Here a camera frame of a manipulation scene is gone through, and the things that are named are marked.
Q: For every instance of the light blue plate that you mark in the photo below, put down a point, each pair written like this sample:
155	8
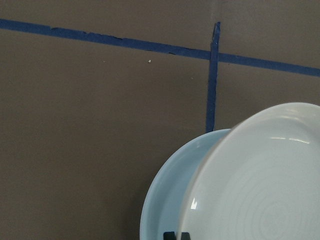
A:
170	190

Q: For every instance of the white plate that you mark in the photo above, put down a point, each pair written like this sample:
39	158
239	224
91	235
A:
262	180

